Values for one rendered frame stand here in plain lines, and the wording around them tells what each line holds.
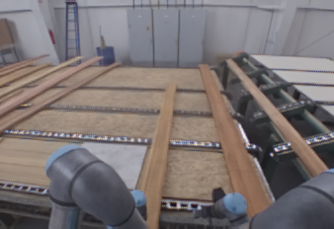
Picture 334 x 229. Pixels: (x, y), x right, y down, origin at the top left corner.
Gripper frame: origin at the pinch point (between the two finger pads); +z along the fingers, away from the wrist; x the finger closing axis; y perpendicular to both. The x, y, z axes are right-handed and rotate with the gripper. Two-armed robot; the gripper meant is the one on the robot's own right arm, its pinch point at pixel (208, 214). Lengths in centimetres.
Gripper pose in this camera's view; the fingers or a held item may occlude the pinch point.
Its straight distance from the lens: 105.0
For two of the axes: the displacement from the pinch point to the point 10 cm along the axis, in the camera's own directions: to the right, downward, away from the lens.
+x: 9.9, 0.6, 1.5
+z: -1.6, 6.0, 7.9
